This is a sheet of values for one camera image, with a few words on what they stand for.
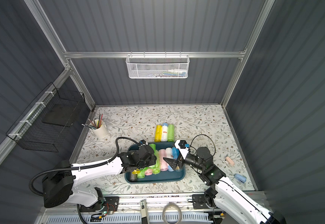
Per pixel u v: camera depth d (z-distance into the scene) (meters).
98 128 0.93
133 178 0.80
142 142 0.76
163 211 0.68
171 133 0.99
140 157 0.62
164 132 0.99
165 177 0.84
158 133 0.99
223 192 0.52
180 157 0.64
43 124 0.72
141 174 0.81
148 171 0.80
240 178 0.81
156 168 0.81
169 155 0.88
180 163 0.63
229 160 0.86
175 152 0.89
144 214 0.68
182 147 0.61
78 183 0.44
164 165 0.83
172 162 0.63
